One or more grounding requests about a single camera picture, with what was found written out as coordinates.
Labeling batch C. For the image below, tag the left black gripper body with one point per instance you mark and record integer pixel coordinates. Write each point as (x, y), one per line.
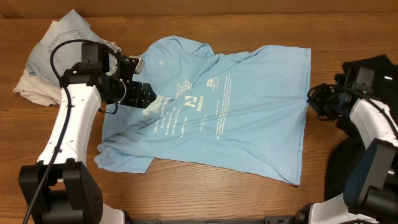
(132, 93)

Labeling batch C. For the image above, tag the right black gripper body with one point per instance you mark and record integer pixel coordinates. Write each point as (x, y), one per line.
(325, 104)

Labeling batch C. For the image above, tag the light blue printed t-shirt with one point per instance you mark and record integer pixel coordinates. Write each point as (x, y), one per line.
(244, 111)

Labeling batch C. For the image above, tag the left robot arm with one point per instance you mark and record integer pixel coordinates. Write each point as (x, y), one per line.
(59, 188)

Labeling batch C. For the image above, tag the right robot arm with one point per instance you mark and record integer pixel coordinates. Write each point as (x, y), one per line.
(333, 211)

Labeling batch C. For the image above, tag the black garment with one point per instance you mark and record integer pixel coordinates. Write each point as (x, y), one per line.
(362, 169)

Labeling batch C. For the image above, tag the folded light denim jeans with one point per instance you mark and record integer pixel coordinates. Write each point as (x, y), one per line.
(70, 27)

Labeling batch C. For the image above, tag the folded white cloth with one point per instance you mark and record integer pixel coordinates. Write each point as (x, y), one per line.
(38, 83)

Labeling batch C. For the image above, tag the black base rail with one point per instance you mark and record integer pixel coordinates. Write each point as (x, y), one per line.
(211, 221)

